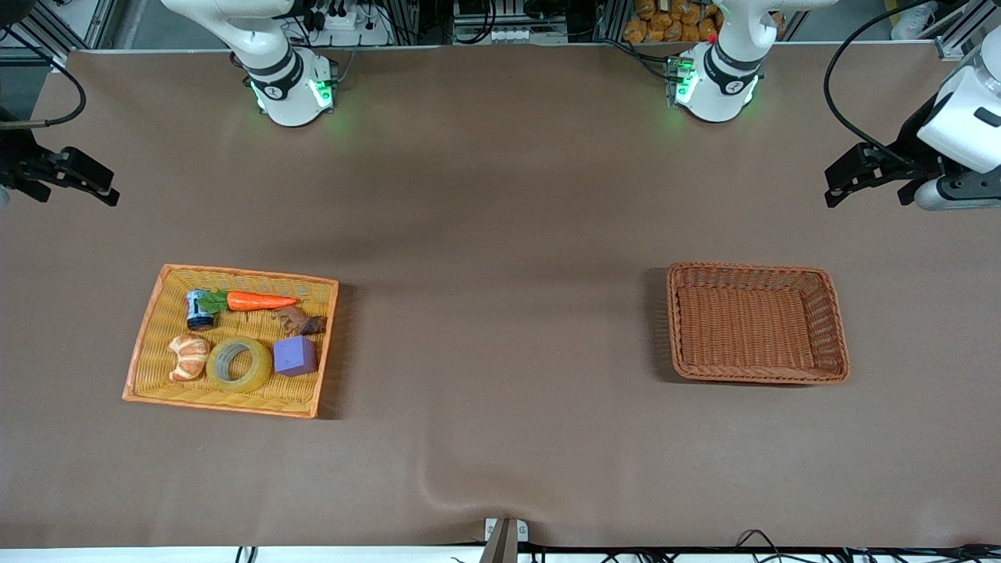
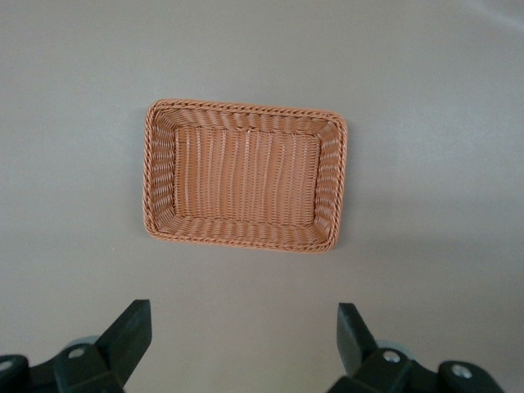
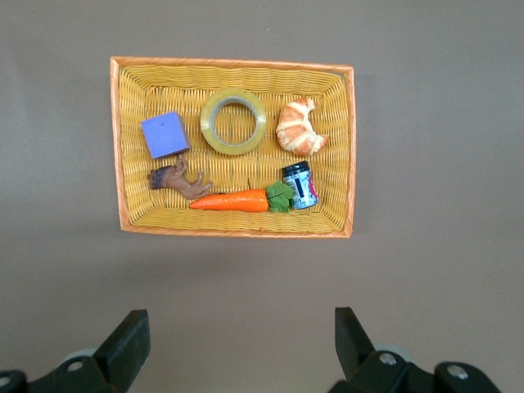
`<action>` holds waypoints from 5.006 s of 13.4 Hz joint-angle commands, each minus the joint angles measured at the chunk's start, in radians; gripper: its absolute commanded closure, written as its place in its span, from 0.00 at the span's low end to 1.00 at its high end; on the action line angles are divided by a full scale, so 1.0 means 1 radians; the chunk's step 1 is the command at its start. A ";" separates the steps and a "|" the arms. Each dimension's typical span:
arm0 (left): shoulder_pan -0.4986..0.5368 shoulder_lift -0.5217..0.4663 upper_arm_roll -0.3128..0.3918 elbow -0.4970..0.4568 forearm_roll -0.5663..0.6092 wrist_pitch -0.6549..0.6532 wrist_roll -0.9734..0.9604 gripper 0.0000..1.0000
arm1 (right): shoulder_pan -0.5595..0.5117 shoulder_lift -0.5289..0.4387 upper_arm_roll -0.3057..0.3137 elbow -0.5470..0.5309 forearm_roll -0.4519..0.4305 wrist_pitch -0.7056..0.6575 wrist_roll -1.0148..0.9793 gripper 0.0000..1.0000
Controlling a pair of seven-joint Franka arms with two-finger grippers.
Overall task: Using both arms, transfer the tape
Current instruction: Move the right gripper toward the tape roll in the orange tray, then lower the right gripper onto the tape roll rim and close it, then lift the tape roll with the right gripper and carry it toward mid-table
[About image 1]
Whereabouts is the yellow woven tray orange rim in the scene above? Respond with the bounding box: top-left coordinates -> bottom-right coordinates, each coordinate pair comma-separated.
122,264 -> 340,420

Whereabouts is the white power strip with plugs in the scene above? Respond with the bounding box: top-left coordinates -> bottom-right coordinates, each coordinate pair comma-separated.
307,0 -> 392,46

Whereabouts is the black cable to left gripper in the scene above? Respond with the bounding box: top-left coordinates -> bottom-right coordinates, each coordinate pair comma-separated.
824,0 -> 943,157

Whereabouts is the toy croissant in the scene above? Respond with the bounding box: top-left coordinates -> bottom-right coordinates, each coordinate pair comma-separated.
168,334 -> 212,382

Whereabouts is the small blue can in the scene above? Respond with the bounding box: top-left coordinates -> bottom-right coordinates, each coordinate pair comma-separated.
185,289 -> 217,332

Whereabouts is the black cable to gripper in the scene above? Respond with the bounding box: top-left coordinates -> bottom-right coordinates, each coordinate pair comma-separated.
824,0 -> 943,157
0,26 -> 88,128

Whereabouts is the long white power strip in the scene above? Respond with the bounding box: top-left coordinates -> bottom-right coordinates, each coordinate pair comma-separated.
454,27 -> 569,45

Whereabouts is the aluminium frame profile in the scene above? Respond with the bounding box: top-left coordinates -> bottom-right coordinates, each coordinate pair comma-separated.
0,0 -> 118,63
935,0 -> 1001,61

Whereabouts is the black cable to right gripper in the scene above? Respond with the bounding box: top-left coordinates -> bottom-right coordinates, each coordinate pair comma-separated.
0,26 -> 88,128

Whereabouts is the orange toy carrot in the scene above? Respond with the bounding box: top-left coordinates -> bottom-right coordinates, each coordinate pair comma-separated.
197,289 -> 300,315

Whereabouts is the brown wicker basket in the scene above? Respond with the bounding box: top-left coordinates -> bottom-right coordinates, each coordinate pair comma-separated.
666,262 -> 851,385

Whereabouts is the purple cube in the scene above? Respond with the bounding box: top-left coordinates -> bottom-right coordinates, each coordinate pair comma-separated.
273,335 -> 318,378

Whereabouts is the brown toy figure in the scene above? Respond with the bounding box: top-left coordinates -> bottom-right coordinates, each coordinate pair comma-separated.
271,307 -> 328,337

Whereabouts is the yellow clear tape roll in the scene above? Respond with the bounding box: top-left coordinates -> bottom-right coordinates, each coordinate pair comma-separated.
206,336 -> 274,394

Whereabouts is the bag of orange snacks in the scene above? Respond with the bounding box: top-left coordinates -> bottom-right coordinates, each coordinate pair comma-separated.
622,0 -> 724,45

